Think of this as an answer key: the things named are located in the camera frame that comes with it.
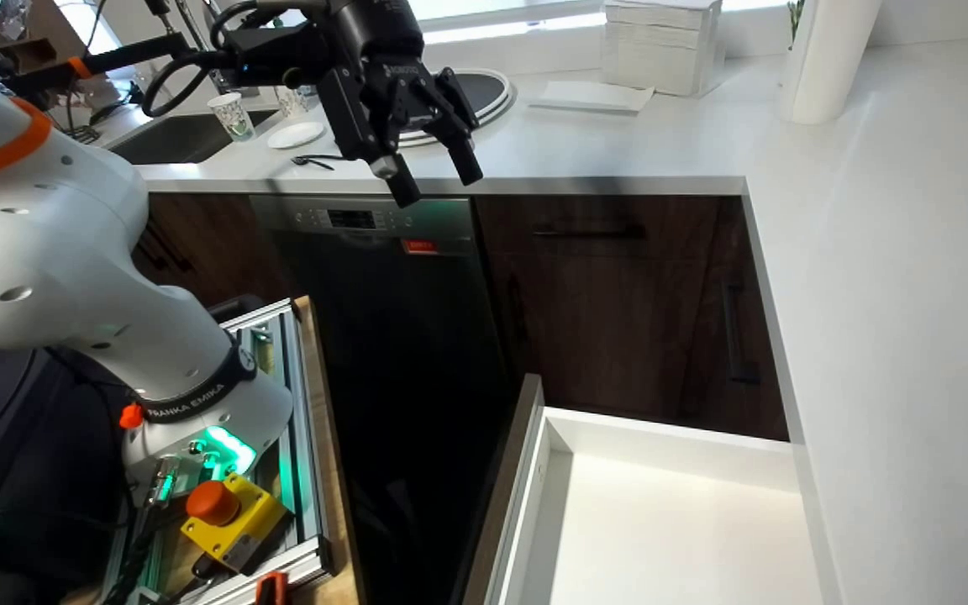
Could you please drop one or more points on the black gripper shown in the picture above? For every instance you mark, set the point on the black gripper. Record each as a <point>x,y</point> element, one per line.
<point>366,106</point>

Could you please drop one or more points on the wood drawer with white interior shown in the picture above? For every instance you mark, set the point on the wood drawer with white interior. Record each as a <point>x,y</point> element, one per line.
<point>674,524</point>

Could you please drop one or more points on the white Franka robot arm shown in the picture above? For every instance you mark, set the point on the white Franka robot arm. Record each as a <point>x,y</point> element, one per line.
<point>58,245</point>

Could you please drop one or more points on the round black tray white rim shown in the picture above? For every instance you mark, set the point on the round black tray white rim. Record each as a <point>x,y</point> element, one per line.
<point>491,94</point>

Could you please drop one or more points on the black utensil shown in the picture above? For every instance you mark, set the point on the black utensil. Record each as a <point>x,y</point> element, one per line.
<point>321,160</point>

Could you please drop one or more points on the small white plate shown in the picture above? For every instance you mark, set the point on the small white plate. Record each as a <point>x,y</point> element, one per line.
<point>298,136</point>

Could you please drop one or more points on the flat white napkin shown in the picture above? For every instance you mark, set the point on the flat white napkin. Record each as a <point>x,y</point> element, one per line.
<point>587,94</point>

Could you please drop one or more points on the white paper cup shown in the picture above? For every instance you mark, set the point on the white paper cup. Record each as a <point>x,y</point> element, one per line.
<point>232,118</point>

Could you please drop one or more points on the dark kitchen sink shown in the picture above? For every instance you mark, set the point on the dark kitchen sink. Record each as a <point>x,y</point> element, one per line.
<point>175,140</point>

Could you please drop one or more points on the white napkin dispenser box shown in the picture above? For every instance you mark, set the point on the white napkin dispenser box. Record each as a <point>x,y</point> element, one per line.
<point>663,44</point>

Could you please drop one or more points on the wooden cart top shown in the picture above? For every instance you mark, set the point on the wooden cart top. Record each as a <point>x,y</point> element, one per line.
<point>334,472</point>

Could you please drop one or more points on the brown countertop machine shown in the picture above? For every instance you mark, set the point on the brown countertop machine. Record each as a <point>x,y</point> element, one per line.
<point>32,50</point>

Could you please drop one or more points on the white paper towel roll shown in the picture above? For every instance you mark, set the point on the white paper towel roll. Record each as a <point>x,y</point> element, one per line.
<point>830,54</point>

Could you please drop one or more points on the yellow emergency stop red button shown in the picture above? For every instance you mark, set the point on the yellow emergency stop red button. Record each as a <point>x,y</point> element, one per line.
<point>237,527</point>

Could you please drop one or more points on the red clamp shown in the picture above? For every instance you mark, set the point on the red clamp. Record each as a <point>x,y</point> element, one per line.
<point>271,588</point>

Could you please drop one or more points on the dark blue fabric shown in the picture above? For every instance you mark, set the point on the dark blue fabric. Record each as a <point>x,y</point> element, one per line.
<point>13,472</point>

